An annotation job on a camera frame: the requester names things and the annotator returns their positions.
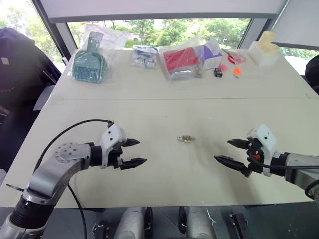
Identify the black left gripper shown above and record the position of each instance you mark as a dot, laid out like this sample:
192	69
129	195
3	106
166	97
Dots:
115	156

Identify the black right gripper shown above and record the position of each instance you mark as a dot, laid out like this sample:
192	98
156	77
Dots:
254	152

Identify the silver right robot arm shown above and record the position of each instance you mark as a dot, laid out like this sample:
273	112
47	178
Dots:
297	166

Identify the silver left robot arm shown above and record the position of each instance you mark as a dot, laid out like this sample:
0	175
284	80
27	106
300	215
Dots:
49	171

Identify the small brass padlock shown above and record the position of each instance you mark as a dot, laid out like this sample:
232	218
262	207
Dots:
185	139

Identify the grey rounded robot leg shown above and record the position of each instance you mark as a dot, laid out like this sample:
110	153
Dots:
199	224
130	224

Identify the small orange plastic piece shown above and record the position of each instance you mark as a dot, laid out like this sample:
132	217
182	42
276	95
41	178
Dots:
237	71

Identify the small black box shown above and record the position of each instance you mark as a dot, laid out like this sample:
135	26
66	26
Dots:
217	72

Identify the pink round disc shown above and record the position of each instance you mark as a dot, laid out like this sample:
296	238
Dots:
224	67

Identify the small brown trinket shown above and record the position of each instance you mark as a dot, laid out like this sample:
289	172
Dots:
199	73

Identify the bag of small white parts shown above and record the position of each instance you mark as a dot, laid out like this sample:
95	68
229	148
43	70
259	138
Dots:
144	56

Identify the white and purple carton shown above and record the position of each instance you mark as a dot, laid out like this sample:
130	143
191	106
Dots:
211	56

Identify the white foam block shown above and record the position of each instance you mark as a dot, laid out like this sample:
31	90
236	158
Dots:
261	56

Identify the teal dustpan in plastic bag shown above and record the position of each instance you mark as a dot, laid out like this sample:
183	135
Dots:
87	62

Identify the red item in plastic bag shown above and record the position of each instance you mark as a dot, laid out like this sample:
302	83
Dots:
180	59

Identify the dark rounded chair back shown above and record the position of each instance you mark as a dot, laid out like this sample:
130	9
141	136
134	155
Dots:
313	72

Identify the pale yellow foam piece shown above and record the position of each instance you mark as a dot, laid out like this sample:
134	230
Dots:
268	42

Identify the dark jacket on chair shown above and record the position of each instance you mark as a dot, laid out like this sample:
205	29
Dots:
22	74

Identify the white roller blind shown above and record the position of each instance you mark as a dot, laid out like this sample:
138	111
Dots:
159	8

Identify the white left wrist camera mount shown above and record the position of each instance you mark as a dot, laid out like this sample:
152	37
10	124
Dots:
112	135

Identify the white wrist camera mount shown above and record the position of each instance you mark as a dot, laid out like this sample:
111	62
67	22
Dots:
266	140
112	135

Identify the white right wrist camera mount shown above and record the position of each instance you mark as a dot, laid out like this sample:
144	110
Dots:
266	140

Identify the black metal bracket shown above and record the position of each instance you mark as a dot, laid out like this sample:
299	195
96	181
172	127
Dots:
101	230
240	225

